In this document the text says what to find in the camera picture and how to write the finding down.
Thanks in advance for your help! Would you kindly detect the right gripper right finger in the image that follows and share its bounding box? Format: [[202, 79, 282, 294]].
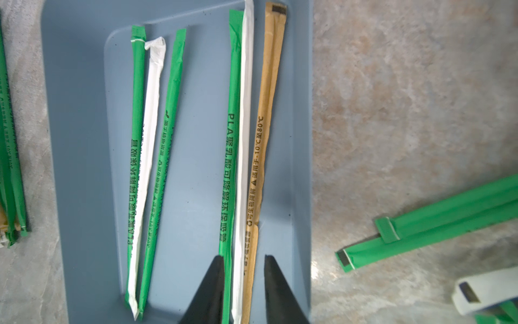
[[264, 255, 310, 324]]

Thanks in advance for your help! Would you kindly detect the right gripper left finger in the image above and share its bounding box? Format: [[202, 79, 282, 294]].
[[179, 255, 225, 324]]

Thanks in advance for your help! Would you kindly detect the blue plastic storage tray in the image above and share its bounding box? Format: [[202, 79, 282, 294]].
[[41, 1, 312, 323]]

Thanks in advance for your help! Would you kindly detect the brown paper straw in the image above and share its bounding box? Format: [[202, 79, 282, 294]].
[[241, 2, 287, 323]]

